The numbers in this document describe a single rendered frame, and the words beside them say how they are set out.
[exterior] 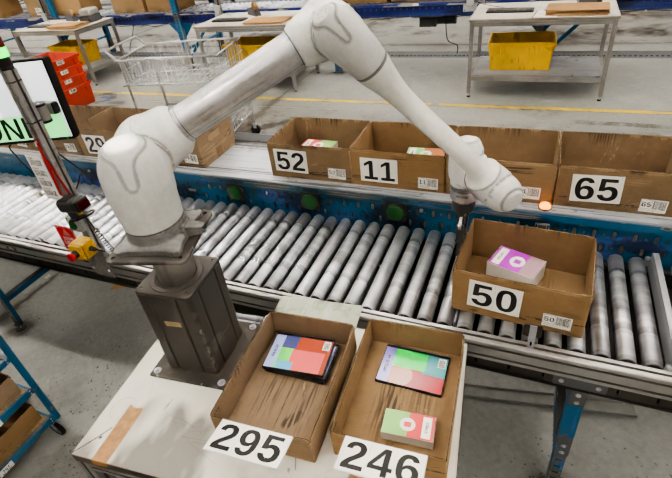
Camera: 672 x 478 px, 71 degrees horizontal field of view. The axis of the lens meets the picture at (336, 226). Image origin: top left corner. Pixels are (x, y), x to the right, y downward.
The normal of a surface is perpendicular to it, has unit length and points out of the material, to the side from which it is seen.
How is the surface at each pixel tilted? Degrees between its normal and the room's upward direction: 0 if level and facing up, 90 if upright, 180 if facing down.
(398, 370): 0
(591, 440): 0
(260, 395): 1
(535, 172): 90
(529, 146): 89
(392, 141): 89
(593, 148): 90
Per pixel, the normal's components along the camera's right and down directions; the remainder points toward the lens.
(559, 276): -0.09, -0.81
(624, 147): -0.37, 0.56
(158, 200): 0.69, 0.35
